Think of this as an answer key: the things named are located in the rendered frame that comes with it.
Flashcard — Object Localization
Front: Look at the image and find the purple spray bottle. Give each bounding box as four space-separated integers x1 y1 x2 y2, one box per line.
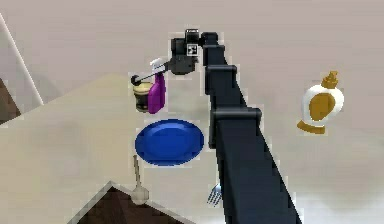
147 57 170 115

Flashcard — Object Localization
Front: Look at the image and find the dark cup with beige rim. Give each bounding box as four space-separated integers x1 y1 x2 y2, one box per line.
132 81 154 114

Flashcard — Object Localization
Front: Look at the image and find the white and gold soap dispenser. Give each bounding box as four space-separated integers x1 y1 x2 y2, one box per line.
296 70 345 135

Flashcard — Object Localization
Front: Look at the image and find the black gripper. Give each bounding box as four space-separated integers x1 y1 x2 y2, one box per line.
130 55 199 86

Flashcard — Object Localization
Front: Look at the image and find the silver fork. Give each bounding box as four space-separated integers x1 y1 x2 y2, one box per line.
206 183 223 207

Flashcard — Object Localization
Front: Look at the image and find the blue plate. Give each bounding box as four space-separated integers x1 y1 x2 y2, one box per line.
134 119 205 167

